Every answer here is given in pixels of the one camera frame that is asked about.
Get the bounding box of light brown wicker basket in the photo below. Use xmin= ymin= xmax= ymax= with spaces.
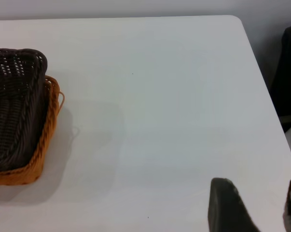
xmin=0 ymin=75 xmax=66 ymax=186

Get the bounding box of black fabric object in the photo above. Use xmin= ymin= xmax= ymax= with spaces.
xmin=270 ymin=23 xmax=291 ymax=132

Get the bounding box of dark brown wicker basket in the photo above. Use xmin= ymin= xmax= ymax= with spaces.
xmin=0 ymin=48 xmax=49 ymax=173

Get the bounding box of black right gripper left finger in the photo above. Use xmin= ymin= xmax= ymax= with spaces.
xmin=208 ymin=177 xmax=262 ymax=232

